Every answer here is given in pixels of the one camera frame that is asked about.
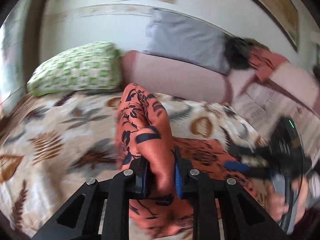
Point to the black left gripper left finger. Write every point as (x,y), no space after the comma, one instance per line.
(99,209)

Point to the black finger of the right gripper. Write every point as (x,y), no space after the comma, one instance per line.
(237,151)

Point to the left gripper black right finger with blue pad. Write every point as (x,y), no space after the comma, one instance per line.
(222,209)

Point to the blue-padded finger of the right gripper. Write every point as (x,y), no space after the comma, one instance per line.
(251,172)

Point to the orange floral garment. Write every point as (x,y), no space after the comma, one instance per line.
(153,126)

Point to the person's right hand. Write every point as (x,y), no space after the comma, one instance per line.
(275,204)

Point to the striped floral pillow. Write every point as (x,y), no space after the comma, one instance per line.
(262,107)

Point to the pink quilted headboard cushion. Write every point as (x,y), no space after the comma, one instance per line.
(297,84)

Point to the beige leaf-pattern quilt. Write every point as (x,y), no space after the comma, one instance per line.
(52,144)

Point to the rust orange cloth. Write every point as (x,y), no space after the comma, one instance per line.
(265,62)

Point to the black fluffy cushion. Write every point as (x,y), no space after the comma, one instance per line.
(238,52)

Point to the pink cylindrical bolster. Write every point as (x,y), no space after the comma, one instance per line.
(175,78)

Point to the green white patterned pillow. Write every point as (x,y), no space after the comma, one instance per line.
(93,66)

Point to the grey pillow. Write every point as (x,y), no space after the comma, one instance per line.
(183,38)

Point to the stained glass window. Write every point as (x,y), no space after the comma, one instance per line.
(12,74)

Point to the framed wall picture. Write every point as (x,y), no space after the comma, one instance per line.
(285,16)

